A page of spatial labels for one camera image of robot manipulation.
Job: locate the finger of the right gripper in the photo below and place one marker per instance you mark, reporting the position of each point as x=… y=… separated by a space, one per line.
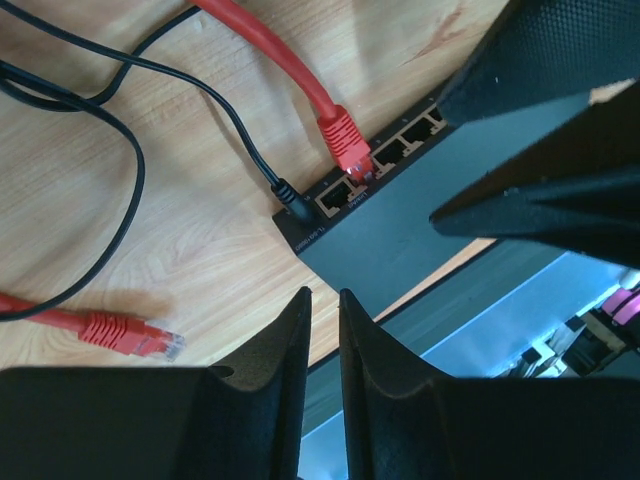
x=537 y=51
x=576 y=189

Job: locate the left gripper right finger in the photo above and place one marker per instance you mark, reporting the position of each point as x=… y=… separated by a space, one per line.
x=406 y=419

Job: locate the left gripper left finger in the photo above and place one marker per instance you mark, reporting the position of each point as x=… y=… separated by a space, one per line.
x=240 y=418

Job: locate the red ethernet cable loose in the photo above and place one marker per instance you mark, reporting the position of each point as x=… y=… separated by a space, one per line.
x=118 y=332

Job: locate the black network switch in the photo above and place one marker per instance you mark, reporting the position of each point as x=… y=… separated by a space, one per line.
x=375 y=239

